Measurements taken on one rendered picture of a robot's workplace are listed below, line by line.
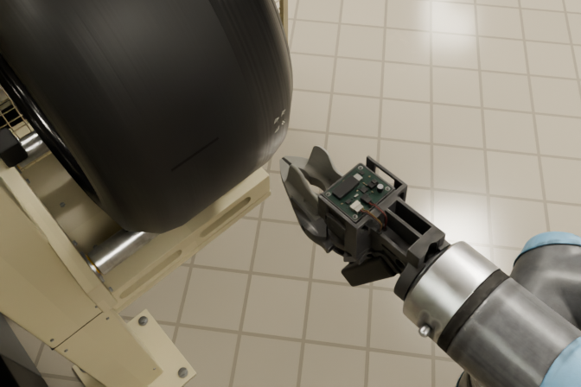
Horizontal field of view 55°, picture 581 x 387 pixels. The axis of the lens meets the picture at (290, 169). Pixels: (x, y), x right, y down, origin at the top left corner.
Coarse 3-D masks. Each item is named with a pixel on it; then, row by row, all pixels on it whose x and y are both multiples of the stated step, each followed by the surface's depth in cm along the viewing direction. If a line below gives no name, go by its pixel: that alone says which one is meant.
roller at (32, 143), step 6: (24, 138) 102; (30, 138) 102; (36, 138) 102; (24, 144) 101; (30, 144) 101; (36, 144) 102; (42, 144) 102; (30, 150) 101; (36, 150) 102; (42, 150) 103; (48, 150) 104; (30, 156) 102; (36, 156) 103; (24, 162) 102
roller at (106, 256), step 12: (108, 240) 91; (120, 240) 91; (132, 240) 91; (144, 240) 93; (96, 252) 90; (108, 252) 90; (120, 252) 91; (132, 252) 92; (96, 264) 89; (108, 264) 90
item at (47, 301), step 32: (0, 192) 74; (0, 224) 78; (32, 224) 83; (0, 256) 82; (32, 256) 87; (0, 288) 87; (32, 288) 93; (64, 288) 100; (32, 320) 99; (64, 320) 107; (96, 320) 116; (64, 352) 116; (96, 352) 126; (128, 352) 139; (128, 384) 154
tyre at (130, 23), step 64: (0, 0) 53; (64, 0) 52; (128, 0) 55; (192, 0) 58; (256, 0) 62; (0, 64) 91; (64, 64) 54; (128, 64) 55; (192, 64) 59; (256, 64) 64; (64, 128) 59; (128, 128) 58; (192, 128) 62; (256, 128) 70; (128, 192) 64; (192, 192) 69
